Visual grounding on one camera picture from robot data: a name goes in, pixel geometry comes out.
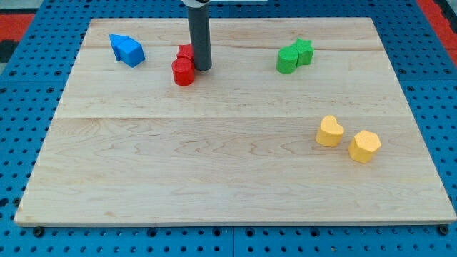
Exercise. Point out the green cylinder block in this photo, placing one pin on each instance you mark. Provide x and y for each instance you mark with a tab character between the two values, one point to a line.
287	60

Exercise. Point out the yellow heart block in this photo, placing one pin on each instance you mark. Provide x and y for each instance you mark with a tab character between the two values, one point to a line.
330	132

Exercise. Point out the blue cube block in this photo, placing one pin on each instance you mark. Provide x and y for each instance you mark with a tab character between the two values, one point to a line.
130	52

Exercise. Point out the light wooden board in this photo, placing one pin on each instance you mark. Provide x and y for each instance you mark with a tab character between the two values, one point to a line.
237	147

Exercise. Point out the red cylinder block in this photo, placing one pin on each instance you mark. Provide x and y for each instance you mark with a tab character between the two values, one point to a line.
183	71

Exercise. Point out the yellow hexagon block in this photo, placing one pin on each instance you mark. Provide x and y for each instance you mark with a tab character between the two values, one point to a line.
364	146

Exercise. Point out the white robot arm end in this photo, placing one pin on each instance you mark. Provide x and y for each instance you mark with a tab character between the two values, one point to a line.
195	3

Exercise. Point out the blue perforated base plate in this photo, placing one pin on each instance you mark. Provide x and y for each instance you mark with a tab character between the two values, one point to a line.
35	76

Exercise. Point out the blue triangle block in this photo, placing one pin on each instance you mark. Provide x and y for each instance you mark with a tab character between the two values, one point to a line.
116	41

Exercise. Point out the green star block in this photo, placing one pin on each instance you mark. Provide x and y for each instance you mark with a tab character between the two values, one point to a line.
305	51

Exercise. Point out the red star block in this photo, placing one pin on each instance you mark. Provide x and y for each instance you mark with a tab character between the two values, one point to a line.
185	51

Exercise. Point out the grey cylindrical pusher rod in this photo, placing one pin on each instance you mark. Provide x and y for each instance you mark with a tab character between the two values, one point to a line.
198	19

